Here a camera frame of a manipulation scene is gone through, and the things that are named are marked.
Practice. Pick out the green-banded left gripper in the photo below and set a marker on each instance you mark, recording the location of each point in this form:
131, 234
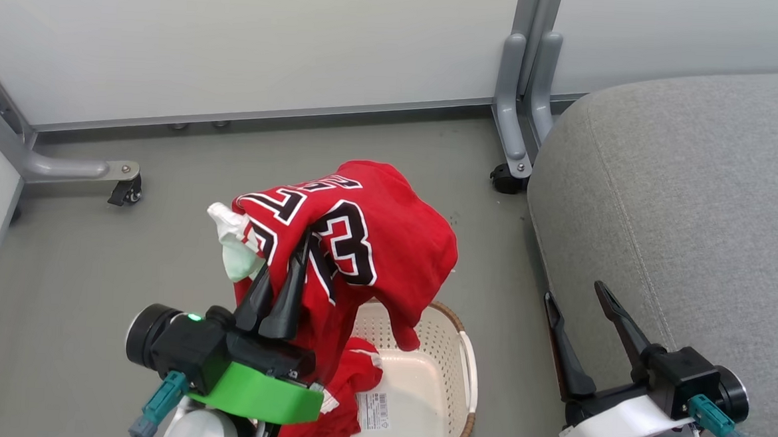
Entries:
260, 391

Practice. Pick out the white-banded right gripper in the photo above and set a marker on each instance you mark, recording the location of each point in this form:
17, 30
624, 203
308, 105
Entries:
618, 427

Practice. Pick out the white and mint cloth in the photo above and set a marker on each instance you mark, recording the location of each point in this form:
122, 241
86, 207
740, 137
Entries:
237, 257

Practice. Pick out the red basketball jersey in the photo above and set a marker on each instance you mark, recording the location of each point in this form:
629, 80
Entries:
388, 232

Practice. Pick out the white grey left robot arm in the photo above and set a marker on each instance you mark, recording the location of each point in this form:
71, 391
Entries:
201, 432

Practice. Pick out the cream perforated laundry basket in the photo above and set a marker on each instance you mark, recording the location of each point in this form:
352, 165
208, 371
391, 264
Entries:
420, 386

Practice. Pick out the grey fabric sofa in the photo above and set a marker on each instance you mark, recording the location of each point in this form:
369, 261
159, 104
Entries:
696, 195

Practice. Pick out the black caster wheel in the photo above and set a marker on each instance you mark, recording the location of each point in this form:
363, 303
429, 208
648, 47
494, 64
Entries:
126, 191
507, 179

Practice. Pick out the grey partition support leg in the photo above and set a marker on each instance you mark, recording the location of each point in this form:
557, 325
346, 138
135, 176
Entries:
52, 167
509, 118
543, 100

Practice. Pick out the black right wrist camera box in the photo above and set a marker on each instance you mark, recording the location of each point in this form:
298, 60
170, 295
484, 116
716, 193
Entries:
683, 377

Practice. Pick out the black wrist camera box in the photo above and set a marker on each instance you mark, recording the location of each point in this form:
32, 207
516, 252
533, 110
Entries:
189, 351
683, 377

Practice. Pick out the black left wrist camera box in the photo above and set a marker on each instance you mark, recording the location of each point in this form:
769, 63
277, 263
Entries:
189, 351

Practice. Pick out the grey partition base rail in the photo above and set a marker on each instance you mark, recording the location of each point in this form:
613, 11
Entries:
268, 113

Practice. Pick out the grey partition upright post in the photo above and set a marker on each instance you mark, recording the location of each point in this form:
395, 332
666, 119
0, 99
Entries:
529, 13

